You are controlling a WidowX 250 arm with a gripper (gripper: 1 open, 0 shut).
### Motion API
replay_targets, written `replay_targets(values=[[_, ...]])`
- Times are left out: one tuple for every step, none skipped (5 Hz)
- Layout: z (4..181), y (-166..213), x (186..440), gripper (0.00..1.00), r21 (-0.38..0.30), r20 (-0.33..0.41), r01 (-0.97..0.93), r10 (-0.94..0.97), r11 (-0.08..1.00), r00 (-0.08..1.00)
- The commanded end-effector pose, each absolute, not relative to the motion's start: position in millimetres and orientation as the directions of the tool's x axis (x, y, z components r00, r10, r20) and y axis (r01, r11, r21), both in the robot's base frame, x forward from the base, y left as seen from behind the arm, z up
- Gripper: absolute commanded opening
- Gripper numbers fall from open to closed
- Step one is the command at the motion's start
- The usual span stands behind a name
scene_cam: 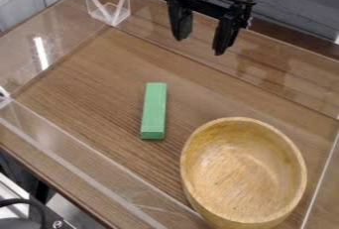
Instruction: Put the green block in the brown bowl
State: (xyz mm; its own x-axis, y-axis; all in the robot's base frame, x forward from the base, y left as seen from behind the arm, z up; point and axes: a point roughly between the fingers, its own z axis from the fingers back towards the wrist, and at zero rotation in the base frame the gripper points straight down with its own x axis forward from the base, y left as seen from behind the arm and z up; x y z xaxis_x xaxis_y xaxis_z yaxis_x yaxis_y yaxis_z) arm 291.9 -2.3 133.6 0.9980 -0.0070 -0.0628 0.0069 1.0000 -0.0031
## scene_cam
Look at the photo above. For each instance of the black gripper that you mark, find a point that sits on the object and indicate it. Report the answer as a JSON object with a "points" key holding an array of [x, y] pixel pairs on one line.
{"points": [[232, 12]]}

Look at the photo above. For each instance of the black metal bracket with bolt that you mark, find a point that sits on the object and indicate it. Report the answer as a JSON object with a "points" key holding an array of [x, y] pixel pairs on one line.
{"points": [[55, 221]]}

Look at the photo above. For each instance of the clear acrylic corner bracket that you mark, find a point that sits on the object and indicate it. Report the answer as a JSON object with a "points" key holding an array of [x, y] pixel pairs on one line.
{"points": [[112, 14]]}

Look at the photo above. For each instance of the green rectangular block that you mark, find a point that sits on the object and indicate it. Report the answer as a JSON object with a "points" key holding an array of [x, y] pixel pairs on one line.
{"points": [[152, 128]]}

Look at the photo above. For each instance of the brown wooden bowl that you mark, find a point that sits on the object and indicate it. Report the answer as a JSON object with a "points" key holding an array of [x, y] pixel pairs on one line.
{"points": [[243, 173]]}

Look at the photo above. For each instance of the clear acrylic tray wall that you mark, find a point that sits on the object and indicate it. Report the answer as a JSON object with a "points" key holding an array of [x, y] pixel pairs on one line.
{"points": [[72, 83]]}

